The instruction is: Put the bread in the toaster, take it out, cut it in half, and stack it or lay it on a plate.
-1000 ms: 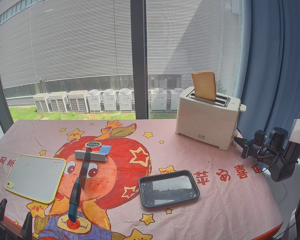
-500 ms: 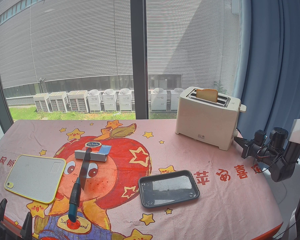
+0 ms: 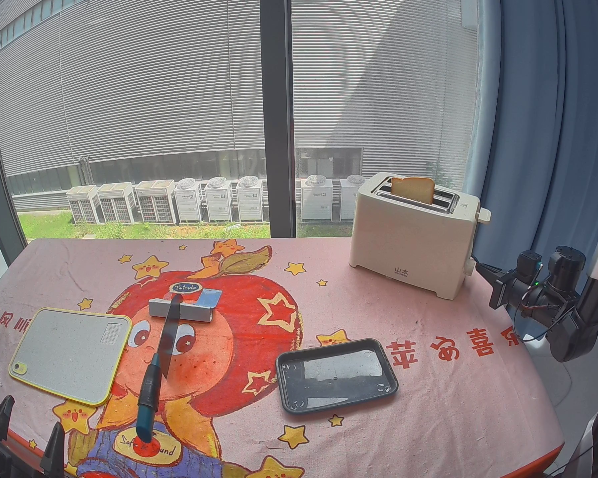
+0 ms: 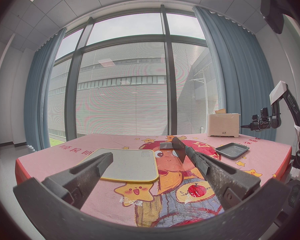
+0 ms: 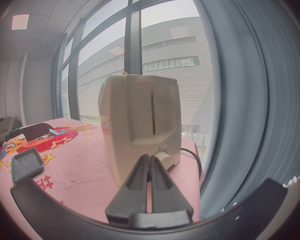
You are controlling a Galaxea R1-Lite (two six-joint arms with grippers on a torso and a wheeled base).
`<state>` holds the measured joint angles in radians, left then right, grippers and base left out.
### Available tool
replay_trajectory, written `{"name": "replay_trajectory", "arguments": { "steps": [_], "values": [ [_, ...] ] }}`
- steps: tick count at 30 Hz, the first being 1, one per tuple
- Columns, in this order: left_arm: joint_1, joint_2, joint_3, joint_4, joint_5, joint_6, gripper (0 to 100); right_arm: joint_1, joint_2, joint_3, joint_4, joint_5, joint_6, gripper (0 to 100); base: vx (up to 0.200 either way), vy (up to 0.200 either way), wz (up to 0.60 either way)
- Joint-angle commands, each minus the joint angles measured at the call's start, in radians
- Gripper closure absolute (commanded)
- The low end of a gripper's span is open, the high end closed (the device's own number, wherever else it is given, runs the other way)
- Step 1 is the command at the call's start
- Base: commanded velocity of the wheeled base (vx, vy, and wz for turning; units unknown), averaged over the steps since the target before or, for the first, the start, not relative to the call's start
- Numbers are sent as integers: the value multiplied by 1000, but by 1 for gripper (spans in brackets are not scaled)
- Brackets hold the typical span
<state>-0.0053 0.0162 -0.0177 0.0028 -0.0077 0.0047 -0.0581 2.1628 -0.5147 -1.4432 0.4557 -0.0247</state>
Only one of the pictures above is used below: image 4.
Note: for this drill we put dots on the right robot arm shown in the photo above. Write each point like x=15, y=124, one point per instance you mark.
x=276, y=109

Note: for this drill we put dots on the blue curtain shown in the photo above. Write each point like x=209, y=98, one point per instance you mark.
x=38, y=96
x=240, y=71

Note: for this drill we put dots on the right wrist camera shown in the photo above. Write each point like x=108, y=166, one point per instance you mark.
x=264, y=113

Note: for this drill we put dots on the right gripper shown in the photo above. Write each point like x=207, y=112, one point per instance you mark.
x=255, y=126

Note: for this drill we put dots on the slice of bread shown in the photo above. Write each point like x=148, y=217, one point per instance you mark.
x=220, y=111

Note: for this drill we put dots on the window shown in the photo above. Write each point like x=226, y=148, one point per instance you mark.
x=120, y=96

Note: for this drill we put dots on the cream toaster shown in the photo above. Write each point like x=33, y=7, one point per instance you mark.
x=222, y=125

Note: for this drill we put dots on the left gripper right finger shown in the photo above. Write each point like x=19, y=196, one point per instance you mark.
x=227, y=181

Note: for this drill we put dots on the cutting board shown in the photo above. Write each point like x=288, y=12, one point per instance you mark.
x=130, y=162

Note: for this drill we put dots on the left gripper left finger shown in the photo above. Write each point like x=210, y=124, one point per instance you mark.
x=87, y=175

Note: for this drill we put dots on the dark grey tray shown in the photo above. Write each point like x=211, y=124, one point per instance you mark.
x=232, y=150

